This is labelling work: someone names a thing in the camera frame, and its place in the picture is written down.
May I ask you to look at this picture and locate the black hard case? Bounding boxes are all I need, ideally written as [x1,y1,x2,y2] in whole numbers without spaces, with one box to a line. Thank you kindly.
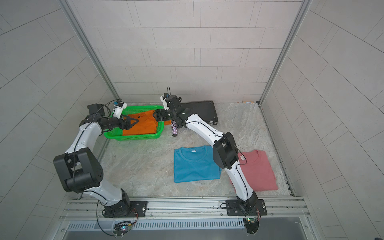
[182,101,218,126]

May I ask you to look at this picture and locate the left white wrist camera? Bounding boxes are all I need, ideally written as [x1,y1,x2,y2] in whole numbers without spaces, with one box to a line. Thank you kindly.
[113,101,128,119]

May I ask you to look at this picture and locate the right green circuit board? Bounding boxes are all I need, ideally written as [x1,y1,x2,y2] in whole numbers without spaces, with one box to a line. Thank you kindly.
[243,217,261,234]

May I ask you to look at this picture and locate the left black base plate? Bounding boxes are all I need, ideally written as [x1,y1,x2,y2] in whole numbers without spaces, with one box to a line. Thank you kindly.
[102,201,148,218]

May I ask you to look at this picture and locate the aluminium mounting rail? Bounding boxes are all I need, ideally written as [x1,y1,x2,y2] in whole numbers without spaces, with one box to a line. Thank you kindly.
[58,196,310,221]

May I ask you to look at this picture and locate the orange t-shirt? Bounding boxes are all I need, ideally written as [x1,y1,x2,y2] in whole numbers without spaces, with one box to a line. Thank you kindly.
[123,110,158,136]

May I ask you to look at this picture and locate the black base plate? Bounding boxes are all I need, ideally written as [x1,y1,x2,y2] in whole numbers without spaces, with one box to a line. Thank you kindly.
[221,199,268,217]
[102,201,148,218]

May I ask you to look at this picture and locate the purple patterned bottle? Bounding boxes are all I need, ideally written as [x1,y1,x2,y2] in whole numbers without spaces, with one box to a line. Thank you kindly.
[172,125,178,137]

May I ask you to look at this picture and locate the green circuit board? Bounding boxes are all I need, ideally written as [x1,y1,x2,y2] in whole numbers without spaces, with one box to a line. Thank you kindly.
[243,217,261,234]
[113,221,133,237]

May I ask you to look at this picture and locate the left green circuit board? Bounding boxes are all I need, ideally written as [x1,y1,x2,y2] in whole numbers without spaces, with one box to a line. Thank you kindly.
[113,221,133,237]

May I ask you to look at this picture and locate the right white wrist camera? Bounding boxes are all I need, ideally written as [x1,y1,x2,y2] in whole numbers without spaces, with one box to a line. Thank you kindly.
[160,94,174,111]

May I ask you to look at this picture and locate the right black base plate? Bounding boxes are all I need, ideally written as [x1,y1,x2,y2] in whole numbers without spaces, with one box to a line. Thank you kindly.
[221,199,268,217]

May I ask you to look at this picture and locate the pink folded t-shirt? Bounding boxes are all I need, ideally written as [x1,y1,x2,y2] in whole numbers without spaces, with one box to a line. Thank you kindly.
[238,150,279,192]

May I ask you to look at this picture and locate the blue folded t-shirt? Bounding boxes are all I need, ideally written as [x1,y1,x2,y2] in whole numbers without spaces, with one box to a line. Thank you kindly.
[174,146,221,183]

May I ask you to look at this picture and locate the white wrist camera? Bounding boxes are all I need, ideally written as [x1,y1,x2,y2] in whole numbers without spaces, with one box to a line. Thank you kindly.
[113,101,128,119]
[160,94,174,111]

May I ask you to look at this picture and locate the green plastic basket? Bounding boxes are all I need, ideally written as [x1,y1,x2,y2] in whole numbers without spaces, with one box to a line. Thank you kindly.
[104,105,164,141]

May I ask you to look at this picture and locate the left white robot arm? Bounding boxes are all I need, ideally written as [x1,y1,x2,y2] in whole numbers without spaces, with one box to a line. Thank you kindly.
[53,100,139,218]

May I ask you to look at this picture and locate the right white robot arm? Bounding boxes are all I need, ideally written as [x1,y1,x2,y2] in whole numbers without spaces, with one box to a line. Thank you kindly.
[154,94,259,215]

